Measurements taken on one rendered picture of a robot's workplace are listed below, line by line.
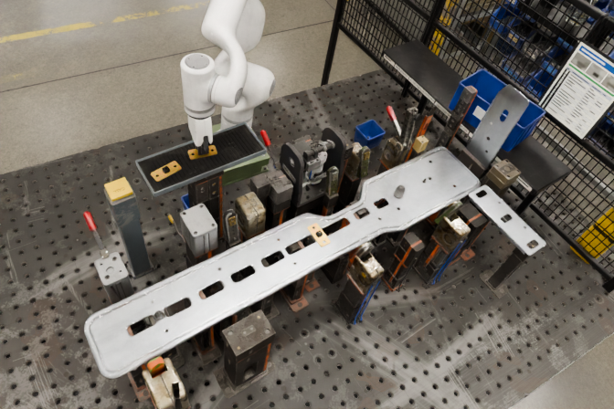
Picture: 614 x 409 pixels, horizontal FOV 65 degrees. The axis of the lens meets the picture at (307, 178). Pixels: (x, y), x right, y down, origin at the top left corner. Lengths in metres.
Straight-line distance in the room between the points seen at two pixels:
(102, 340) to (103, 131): 2.02
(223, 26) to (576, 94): 1.27
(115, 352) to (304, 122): 1.35
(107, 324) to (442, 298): 1.15
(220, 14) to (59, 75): 2.49
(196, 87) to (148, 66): 2.43
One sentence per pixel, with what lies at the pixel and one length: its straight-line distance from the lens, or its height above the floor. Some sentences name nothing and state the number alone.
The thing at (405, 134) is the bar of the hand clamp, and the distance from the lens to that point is 1.74.
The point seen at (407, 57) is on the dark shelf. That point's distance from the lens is 2.25.
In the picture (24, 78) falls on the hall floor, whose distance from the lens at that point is 3.75.
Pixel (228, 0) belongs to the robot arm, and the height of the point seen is 1.59.
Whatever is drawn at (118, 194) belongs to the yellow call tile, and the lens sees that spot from 1.44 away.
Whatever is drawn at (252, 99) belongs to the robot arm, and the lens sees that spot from 1.72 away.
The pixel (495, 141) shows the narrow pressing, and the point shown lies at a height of 1.12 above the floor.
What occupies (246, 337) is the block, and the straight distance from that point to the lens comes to 1.34.
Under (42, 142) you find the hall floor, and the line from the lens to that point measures 3.28.
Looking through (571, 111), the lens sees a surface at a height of 1.22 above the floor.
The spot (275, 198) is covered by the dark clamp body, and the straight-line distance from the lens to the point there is 1.55.
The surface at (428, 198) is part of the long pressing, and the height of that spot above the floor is 1.00.
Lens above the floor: 2.29
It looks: 51 degrees down
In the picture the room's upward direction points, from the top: 12 degrees clockwise
